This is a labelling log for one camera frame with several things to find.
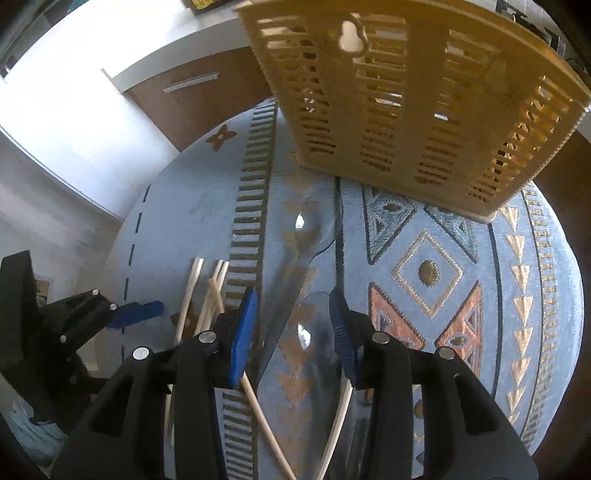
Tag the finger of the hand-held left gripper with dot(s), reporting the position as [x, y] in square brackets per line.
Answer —
[136, 313]

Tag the wooden chopstick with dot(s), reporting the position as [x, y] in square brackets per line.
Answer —
[187, 302]
[265, 424]
[337, 429]
[220, 281]
[208, 300]

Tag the blue patterned tablecloth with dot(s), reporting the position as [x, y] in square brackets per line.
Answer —
[429, 272]

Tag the yellow slotted utensil basket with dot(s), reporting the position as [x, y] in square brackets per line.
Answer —
[415, 97]

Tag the clear plastic spoon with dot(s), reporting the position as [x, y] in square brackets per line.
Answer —
[314, 337]
[308, 230]

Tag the teal cloth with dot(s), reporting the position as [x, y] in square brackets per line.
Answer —
[32, 431]

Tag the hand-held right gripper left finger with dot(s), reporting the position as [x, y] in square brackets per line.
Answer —
[241, 334]

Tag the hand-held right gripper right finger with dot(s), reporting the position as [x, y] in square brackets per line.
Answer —
[340, 330]

